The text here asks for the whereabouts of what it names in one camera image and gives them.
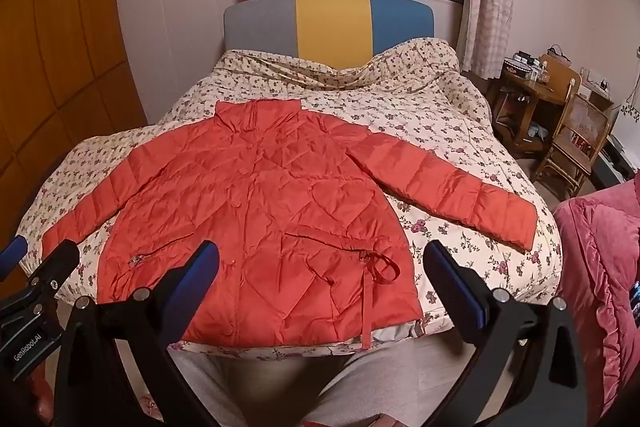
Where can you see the grey yellow blue headboard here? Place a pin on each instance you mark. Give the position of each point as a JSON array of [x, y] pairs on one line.
[[330, 27]]

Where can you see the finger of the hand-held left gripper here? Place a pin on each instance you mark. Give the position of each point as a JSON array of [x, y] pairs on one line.
[[14, 248], [55, 264]]

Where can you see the wooden chair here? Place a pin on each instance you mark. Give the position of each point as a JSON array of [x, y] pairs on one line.
[[590, 122]]

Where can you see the pink quilted blanket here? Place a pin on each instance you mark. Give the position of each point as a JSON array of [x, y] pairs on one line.
[[600, 257]]

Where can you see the orange quilted jacket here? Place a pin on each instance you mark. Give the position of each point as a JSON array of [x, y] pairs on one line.
[[260, 217]]

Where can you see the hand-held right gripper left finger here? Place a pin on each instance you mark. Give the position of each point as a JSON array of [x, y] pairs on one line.
[[200, 274]]

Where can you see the wooden wardrobe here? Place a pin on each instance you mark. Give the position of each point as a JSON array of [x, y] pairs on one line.
[[60, 57]]

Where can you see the person's light grey trousers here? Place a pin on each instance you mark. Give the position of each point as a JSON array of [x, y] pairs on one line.
[[350, 387]]

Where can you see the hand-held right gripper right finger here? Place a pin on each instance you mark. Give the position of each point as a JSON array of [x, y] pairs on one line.
[[452, 284]]

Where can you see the floral quilt bed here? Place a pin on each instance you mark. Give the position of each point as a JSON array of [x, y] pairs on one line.
[[450, 132]]

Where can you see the clutter of desk items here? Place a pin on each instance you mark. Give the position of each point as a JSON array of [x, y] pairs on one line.
[[520, 67]]

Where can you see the wooden desk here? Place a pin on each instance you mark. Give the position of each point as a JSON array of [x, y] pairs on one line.
[[525, 89]]

